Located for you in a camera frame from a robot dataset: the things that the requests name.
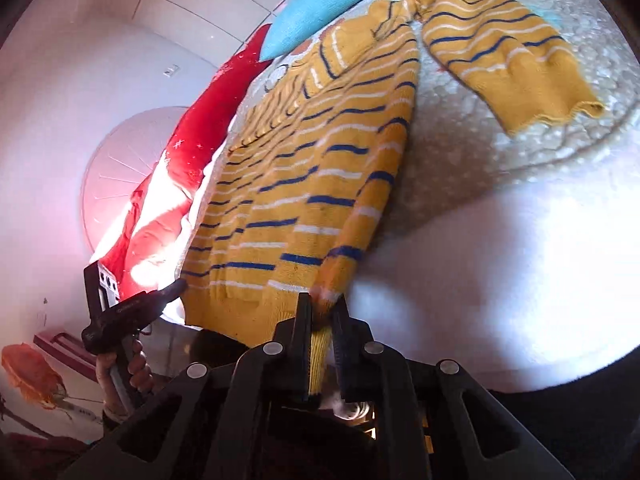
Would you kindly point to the dark red furniture piece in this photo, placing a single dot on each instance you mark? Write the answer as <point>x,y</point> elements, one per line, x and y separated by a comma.
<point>65,350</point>

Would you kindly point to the yellow striped knit sweater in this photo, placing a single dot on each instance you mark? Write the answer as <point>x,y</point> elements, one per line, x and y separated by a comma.
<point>310,160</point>

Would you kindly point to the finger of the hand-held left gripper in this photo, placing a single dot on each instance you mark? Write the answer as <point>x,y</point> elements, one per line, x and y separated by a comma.
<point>102,285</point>
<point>170,296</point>

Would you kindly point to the white wall outlet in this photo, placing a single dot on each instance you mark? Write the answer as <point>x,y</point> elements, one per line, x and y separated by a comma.
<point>171,71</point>

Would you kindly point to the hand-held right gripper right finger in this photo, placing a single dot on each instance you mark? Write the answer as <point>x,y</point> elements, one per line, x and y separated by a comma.
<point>340,342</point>

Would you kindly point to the long red pillow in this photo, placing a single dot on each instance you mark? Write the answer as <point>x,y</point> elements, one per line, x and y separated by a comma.
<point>200,135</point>

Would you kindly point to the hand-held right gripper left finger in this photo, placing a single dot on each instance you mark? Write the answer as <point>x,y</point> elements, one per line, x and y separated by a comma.
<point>305,340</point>

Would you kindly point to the person's left hand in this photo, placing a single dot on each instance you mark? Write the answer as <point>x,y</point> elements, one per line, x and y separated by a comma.
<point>137,367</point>

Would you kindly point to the orange cloth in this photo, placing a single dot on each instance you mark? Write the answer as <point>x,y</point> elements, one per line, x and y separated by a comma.
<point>30,370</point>

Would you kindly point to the white round headboard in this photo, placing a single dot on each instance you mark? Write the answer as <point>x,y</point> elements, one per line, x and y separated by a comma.
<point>115,170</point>

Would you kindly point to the blue knit pillow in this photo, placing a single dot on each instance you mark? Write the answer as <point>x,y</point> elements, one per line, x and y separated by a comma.
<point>315,10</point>

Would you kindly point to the heart-print quilted blanket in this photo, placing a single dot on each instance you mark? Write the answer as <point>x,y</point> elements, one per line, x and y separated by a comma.
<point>475,125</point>

